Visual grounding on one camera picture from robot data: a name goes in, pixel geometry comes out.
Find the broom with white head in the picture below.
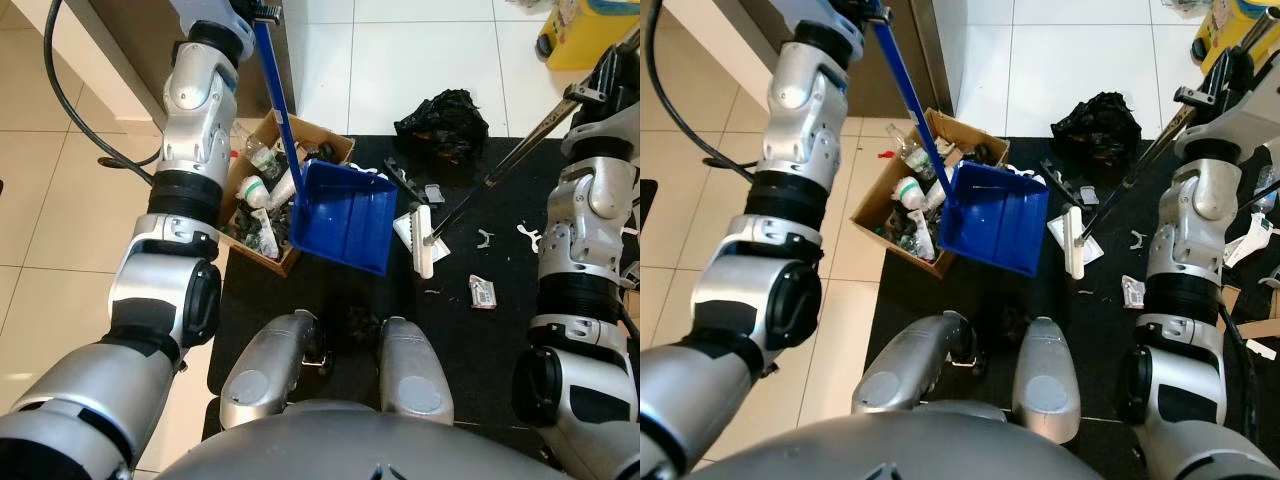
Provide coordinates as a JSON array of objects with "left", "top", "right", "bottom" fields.
[
  {"left": 1063, "top": 10, "right": 1276, "bottom": 281},
  {"left": 412, "top": 25, "right": 641, "bottom": 281}
]

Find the blue long-handled dustpan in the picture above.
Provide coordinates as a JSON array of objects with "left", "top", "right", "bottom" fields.
[
  {"left": 252, "top": 15, "right": 399, "bottom": 278},
  {"left": 870, "top": 15, "right": 1051, "bottom": 278}
]

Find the black floor mat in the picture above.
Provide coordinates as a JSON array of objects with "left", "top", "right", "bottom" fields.
[
  {"left": 205, "top": 133, "right": 641, "bottom": 466},
  {"left": 865, "top": 135, "right": 1280, "bottom": 471}
]

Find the yellow plastic bin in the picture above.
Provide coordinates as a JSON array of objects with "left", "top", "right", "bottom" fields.
[
  {"left": 1190, "top": 0, "right": 1280, "bottom": 76},
  {"left": 535, "top": 0, "right": 641, "bottom": 73}
]

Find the black plastic bag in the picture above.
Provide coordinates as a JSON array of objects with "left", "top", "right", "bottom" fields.
[
  {"left": 1050, "top": 92, "right": 1141, "bottom": 166},
  {"left": 393, "top": 88, "right": 491, "bottom": 166}
]

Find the dark brown cabinet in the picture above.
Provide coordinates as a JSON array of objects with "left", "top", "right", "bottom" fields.
[
  {"left": 10, "top": 0, "right": 298, "bottom": 146},
  {"left": 660, "top": 0, "right": 956, "bottom": 121}
]

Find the brown cardboard box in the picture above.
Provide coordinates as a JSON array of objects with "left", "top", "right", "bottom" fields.
[
  {"left": 850, "top": 108, "right": 986, "bottom": 279},
  {"left": 217, "top": 110, "right": 357, "bottom": 279}
]

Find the clear plastic bottle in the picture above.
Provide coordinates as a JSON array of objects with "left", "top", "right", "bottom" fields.
[
  {"left": 885, "top": 122, "right": 946, "bottom": 181},
  {"left": 235, "top": 125, "right": 286, "bottom": 181}
]

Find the black plastic strip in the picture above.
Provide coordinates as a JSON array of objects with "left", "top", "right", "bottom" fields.
[
  {"left": 1040, "top": 158, "right": 1086, "bottom": 206},
  {"left": 383, "top": 157, "right": 433, "bottom": 204}
]

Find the white plastic wrapper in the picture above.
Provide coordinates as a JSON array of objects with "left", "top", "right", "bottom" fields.
[{"left": 1225, "top": 213, "right": 1280, "bottom": 269}]

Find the brown cardboard piece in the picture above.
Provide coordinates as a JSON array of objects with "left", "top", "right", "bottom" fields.
[{"left": 1222, "top": 285, "right": 1280, "bottom": 339}]

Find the silver right robot leg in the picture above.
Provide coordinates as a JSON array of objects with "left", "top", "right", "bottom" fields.
[
  {"left": 377, "top": 316, "right": 456, "bottom": 428},
  {"left": 1010, "top": 316, "right": 1083, "bottom": 446}
]

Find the silver robot leg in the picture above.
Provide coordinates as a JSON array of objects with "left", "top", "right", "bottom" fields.
[
  {"left": 850, "top": 310, "right": 976, "bottom": 416},
  {"left": 218, "top": 309, "right": 329, "bottom": 433},
  {"left": 377, "top": 316, "right": 456, "bottom": 428},
  {"left": 1010, "top": 316, "right": 1083, "bottom": 446}
]

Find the silver left robot leg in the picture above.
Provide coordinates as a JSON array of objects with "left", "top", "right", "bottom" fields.
[
  {"left": 850, "top": 310, "right": 976, "bottom": 416},
  {"left": 218, "top": 309, "right": 329, "bottom": 433}
]

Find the silver robot torso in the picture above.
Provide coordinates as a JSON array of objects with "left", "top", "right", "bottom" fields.
[
  {"left": 680, "top": 410, "right": 1111, "bottom": 480},
  {"left": 155, "top": 400, "right": 566, "bottom": 480}
]

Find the black cable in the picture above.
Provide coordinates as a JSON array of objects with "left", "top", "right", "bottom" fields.
[
  {"left": 645, "top": 0, "right": 761, "bottom": 186},
  {"left": 43, "top": 0, "right": 166, "bottom": 188}
]

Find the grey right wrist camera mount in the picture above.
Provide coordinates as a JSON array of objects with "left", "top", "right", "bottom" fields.
[
  {"left": 562, "top": 100, "right": 641, "bottom": 153},
  {"left": 1175, "top": 100, "right": 1280, "bottom": 161}
]

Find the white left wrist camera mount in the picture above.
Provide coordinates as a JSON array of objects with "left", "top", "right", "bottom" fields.
[
  {"left": 168, "top": 0, "right": 257, "bottom": 39},
  {"left": 790, "top": 0, "right": 866, "bottom": 36}
]

